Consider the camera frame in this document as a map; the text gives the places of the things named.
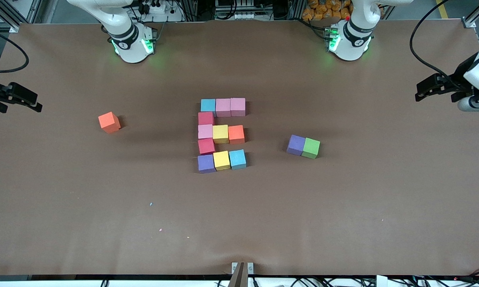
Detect brown table cover sheet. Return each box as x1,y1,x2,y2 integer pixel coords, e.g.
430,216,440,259
0,19,479,276

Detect yellow foam cube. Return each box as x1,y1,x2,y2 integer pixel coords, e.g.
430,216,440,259
213,151,231,171
213,125,229,144

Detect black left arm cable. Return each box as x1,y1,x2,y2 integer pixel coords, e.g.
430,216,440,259
409,0,465,86

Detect purple foam cube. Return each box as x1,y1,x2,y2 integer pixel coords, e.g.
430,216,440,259
197,154,217,174
286,134,306,156

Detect white power strip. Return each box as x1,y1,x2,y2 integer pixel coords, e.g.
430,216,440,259
138,0,184,22

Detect white table frame rail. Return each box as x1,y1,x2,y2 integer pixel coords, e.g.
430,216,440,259
0,275,479,287

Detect silver aluminium frame strut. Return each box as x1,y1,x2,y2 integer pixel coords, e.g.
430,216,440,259
0,0,21,33
463,0,479,28

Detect bag of orange lumps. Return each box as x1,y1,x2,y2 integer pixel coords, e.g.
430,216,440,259
302,0,351,21

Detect orange foam cube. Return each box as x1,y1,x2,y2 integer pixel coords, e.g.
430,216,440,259
228,125,245,145
98,112,121,134

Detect green foam cube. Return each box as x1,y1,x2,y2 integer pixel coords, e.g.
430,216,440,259
302,138,321,159

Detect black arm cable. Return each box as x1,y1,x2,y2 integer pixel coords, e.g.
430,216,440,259
0,26,30,75
409,0,465,86

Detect camera mount post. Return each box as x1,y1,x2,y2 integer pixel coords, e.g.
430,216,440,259
228,262,254,287

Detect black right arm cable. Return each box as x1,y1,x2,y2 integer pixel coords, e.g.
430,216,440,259
0,26,30,75

